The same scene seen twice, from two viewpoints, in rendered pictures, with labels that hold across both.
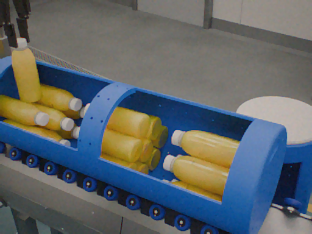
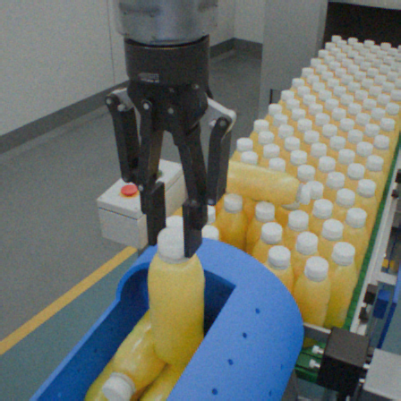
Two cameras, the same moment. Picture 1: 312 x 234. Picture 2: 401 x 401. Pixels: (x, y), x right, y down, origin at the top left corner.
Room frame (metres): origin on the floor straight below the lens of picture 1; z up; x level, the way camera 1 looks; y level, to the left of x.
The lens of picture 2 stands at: (1.13, -0.03, 1.65)
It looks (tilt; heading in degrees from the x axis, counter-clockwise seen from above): 35 degrees down; 84
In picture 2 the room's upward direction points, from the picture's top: straight up
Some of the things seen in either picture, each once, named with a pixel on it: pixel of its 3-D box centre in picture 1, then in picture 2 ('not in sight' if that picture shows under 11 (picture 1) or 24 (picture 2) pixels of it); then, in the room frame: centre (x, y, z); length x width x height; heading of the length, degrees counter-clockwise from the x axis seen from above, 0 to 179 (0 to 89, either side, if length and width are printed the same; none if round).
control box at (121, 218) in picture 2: not in sight; (143, 200); (1.09, 0.85, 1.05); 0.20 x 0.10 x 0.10; 59
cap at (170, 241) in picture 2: (19, 42); (174, 242); (1.14, 0.38, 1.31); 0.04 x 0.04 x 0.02
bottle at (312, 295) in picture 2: not in sight; (309, 304); (1.39, 0.56, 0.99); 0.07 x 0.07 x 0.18
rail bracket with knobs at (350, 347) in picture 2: not in sight; (339, 362); (1.42, 0.45, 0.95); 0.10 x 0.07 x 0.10; 149
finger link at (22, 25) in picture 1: (23, 30); (192, 225); (1.16, 0.37, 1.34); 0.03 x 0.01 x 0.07; 59
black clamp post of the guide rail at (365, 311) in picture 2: not in sight; (368, 302); (1.53, 0.60, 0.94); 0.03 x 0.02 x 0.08; 59
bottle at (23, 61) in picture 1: (25, 72); (176, 301); (1.14, 0.38, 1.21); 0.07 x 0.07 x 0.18
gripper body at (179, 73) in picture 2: not in sight; (168, 82); (1.14, 0.39, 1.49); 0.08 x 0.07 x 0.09; 149
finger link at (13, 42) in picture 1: (11, 35); (156, 214); (1.12, 0.40, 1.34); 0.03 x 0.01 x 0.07; 59
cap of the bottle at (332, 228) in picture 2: not in sight; (332, 228); (1.45, 0.66, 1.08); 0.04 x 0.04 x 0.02
